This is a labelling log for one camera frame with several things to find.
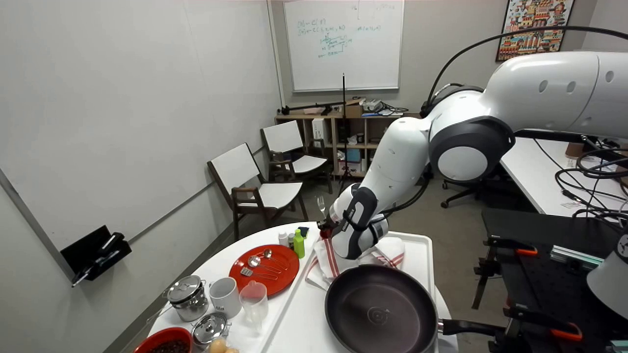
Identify black clamp orange handle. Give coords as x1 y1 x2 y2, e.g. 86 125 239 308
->
500 302 584 345
469 233 541 310

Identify small steel lidded jar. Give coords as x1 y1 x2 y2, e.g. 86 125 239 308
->
192 310 231 349

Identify white red-striped towel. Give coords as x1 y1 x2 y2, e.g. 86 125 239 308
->
304 235 408 292

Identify red plate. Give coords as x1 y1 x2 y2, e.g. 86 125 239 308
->
227 241 302 300

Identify black wall holder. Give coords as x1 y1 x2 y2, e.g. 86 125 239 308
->
58 223 133 290

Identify green plastic bottle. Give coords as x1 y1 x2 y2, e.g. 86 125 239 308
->
290 225 310 261

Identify clear drinking glass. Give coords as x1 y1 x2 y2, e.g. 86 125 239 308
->
237 280 270 331

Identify large wall whiteboard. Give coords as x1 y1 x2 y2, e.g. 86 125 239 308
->
282 0 406 94

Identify black frying pan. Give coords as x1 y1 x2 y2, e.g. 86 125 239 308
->
323 263 506 353

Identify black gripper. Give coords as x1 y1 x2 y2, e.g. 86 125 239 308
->
318 206 343 227

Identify silver aluminium bar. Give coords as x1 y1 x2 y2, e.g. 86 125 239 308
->
547 243 606 268

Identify white desk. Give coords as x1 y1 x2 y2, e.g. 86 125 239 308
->
506 135 628 221

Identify white tray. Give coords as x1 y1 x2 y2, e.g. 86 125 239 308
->
259 229 439 353

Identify wooden shelf unit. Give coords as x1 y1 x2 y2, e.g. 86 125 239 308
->
272 96 420 182

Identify black tripod stand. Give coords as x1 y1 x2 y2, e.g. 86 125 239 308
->
333 74 353 198

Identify black office chair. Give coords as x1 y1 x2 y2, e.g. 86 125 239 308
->
439 170 518 212

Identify black desk cables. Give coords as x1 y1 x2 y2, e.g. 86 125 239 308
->
553 135 628 221

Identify glass jar with lid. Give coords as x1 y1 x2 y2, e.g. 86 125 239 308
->
164 272 210 323

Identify white folding chair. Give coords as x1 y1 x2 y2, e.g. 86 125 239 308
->
206 141 310 243
261 119 333 194

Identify white mug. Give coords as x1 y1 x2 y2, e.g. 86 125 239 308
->
206 274 245 319

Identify colourful wall poster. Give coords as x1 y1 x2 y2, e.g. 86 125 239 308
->
494 0 577 64

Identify black perforated robot table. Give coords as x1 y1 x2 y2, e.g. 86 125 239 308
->
478 206 628 353

